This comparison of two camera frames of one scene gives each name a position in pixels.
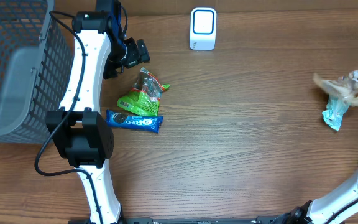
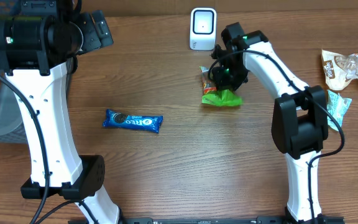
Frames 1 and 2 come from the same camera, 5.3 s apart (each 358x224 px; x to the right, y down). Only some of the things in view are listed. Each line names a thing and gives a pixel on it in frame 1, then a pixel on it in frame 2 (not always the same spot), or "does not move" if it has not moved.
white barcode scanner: (203, 23) does not move
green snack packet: (145, 96) → (212, 95)
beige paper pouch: (350, 88) → (340, 68)
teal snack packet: (333, 114) does not move
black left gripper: (137, 56) → (96, 39)
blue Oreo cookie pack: (146, 123) does not move
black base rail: (271, 219) does not move
